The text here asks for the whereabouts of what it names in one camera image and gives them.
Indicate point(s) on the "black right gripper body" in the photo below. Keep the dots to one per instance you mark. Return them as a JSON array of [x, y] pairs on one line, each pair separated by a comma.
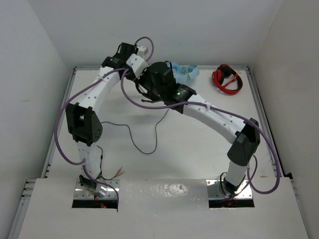
[[147, 82]]

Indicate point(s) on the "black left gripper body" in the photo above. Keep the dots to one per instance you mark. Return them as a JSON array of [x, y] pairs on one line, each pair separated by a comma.
[[124, 51]]

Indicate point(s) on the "black headset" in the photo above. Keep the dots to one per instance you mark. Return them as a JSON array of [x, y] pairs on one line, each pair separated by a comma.
[[147, 99]]

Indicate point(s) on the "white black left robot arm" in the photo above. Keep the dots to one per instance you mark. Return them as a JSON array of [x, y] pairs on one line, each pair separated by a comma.
[[82, 117]]

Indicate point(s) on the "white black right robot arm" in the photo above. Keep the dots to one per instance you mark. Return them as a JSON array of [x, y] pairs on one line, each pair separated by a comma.
[[244, 138]]

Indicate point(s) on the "light blue headphones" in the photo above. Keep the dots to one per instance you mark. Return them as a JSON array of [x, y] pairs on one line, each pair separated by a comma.
[[184, 74]]

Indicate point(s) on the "red black headphones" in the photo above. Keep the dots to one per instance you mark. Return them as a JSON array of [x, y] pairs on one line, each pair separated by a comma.
[[223, 76]]

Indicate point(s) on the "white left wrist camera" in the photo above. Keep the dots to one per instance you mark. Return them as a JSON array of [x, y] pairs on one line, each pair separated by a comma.
[[142, 51]]

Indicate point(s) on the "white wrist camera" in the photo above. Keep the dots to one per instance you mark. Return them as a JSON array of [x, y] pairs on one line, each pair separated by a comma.
[[142, 51], [137, 64]]

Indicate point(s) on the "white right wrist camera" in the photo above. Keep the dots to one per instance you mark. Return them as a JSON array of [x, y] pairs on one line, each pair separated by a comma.
[[137, 64]]

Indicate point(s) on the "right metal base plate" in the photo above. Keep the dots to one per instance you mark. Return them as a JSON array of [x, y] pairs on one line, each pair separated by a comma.
[[214, 191]]

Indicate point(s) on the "metal base plate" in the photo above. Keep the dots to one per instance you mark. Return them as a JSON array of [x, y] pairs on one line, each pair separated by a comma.
[[214, 191], [82, 192]]

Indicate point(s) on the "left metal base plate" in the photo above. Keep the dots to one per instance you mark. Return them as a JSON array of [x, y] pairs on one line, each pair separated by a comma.
[[82, 192]]

